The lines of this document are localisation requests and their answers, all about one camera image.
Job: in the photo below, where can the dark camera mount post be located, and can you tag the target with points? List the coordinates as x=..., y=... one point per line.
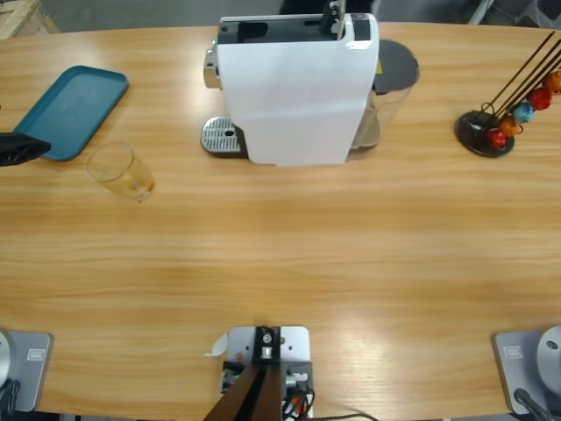
x=258, y=394

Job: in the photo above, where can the teal plastic tray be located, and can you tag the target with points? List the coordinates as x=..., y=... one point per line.
x=74, y=109

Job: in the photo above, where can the drip tray with metal grille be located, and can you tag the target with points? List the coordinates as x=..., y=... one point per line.
x=219, y=136

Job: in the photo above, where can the blue coffee capsule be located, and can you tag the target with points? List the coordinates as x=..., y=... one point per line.
x=523, y=112

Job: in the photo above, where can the white paper tag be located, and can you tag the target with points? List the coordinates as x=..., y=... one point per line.
x=219, y=346

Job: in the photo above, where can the clear water tank dark lid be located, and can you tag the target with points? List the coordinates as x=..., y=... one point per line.
x=394, y=66

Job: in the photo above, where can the clear drinking glass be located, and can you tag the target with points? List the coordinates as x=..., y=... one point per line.
x=131, y=184

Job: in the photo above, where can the orange coffee capsule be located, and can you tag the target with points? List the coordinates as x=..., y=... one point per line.
x=553, y=82
x=509, y=126

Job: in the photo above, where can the wooden pallet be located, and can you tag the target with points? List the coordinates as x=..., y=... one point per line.
x=17, y=17

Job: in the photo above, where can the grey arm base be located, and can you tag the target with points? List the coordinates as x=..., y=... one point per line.
x=35, y=373
x=513, y=368

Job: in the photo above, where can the bystander in dark clothes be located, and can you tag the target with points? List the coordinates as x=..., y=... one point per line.
x=302, y=5

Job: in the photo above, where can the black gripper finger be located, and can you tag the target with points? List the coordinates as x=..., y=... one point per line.
x=19, y=149

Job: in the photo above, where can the black capsule holder with rods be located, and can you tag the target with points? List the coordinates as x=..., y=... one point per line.
x=471, y=125

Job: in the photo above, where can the red coffee capsule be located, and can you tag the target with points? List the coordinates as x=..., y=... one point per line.
x=497, y=138
x=540, y=97

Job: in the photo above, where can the white capsule coffee machine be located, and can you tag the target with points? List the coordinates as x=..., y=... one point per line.
x=298, y=96

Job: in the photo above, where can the white metal frame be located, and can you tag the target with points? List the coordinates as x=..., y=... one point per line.
x=480, y=11

